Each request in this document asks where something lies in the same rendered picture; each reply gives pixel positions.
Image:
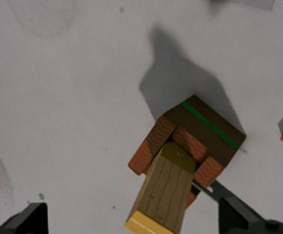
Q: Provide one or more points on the brown wooden block with slot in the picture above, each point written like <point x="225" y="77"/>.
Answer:
<point x="199" y="131"/>

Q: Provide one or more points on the grey flat bar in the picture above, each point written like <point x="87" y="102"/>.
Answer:
<point x="259" y="4"/>

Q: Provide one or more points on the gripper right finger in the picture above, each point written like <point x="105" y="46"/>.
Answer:
<point x="234" y="218"/>

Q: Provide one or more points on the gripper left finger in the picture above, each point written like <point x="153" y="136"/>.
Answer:
<point x="33" y="219"/>

